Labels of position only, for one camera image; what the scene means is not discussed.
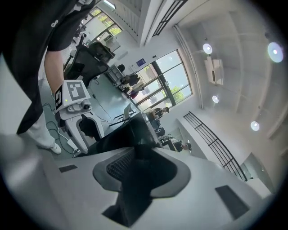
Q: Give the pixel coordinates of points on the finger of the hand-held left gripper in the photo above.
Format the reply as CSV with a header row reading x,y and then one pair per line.
x,y
97,125
73,132

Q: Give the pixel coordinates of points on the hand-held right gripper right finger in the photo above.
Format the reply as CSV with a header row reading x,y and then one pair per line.
x,y
202,179

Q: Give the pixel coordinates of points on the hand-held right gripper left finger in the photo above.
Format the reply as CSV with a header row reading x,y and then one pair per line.
x,y
85,191

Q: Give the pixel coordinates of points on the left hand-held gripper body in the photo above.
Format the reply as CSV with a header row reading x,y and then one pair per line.
x,y
74,89

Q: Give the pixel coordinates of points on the person's left forearm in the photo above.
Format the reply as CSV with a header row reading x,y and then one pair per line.
x,y
52,72

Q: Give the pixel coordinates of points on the white power strip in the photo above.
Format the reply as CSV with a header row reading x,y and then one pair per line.
x,y
72,143

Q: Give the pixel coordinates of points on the person's white shoe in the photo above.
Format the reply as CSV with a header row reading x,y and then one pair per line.
x,y
56,148

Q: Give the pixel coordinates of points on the person's white trousers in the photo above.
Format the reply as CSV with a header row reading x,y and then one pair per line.
x,y
42,130

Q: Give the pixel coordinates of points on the black office chair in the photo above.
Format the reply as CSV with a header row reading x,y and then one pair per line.
x,y
90,60

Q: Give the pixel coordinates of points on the black metal railing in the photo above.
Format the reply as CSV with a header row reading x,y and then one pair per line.
x,y
166,19
216,140

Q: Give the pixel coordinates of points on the metal shelf cart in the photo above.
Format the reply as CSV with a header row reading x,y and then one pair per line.
x,y
115,75

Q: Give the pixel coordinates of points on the coat rack with clothes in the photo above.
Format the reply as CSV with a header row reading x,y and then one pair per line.
x,y
132,85

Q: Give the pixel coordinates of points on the person's black shirt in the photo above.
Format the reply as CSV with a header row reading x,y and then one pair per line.
x,y
29,45

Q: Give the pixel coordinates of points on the round ceiling light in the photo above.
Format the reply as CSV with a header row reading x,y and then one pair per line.
x,y
215,98
275,51
255,125
207,48

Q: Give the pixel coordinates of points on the large glass entrance doors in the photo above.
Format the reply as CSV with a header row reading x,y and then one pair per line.
x,y
166,76

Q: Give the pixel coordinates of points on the white ceiling air conditioner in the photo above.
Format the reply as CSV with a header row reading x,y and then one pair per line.
x,y
214,69

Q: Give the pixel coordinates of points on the blue wall poster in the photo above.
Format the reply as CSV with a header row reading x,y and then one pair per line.
x,y
140,62

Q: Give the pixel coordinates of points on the window with dark frame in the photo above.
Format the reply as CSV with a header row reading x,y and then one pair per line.
x,y
105,20

